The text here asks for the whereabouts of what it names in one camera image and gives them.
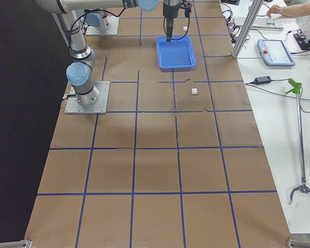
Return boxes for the blue plastic tray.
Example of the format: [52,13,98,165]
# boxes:
[156,36,197,72]

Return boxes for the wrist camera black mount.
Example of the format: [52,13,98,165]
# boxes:
[178,0,193,18]

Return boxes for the black power adapter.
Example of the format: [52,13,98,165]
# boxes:
[254,76,272,85]

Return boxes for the robot teach pendant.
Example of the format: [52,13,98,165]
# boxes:
[257,39,296,67]

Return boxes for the white computer keyboard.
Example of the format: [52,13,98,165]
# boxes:
[233,17,284,31]

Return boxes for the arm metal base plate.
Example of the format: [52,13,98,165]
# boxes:
[86,16,119,36]
[65,81,110,114]

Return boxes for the person's hand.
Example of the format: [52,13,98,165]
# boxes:
[267,5,282,18]

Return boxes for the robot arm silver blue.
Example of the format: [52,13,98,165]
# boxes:
[36,1,158,111]
[85,11,112,31]

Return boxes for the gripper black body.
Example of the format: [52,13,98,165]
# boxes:
[163,0,177,26]

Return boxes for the green handled reach grabber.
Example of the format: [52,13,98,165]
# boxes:
[286,78,310,204]

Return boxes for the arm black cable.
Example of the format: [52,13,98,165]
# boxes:
[68,5,127,50]

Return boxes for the person's forearm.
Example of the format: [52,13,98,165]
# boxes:
[280,3,310,18]

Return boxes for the aluminium frame post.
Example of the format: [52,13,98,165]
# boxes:
[231,0,264,59]

